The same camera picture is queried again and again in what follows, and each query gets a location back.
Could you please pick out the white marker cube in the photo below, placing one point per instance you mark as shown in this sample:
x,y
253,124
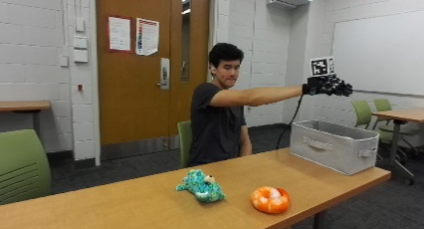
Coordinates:
x,y
322,66

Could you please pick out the green chair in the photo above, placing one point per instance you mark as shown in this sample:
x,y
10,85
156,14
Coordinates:
x,y
364,113
22,167
185,142
389,117

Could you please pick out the whiteboard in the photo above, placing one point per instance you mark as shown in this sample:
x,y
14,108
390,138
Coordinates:
x,y
380,53

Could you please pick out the grey fabric storage bin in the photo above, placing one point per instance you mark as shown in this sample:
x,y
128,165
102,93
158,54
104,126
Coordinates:
x,y
334,146

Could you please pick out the wooden side table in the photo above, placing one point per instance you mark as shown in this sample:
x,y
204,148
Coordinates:
x,y
25,106
399,129

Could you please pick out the the person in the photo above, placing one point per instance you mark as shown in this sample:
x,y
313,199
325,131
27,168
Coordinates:
x,y
221,116

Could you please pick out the orange white plush toy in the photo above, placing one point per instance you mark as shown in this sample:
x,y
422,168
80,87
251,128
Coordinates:
x,y
271,199

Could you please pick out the teal spotted plush toy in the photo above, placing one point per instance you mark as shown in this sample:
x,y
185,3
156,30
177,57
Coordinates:
x,y
203,186

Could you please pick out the wooden door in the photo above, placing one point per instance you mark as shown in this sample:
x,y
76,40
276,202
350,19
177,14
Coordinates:
x,y
146,69

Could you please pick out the colourful paper poster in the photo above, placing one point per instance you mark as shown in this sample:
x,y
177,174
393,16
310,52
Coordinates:
x,y
147,36

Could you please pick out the white paper notice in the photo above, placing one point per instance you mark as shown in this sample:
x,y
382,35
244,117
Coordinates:
x,y
120,34

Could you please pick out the red fire alarm pull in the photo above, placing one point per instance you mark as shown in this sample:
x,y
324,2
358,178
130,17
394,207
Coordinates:
x,y
80,87

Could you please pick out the white wall switch plate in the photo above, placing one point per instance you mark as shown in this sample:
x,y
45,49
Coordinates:
x,y
80,42
80,55

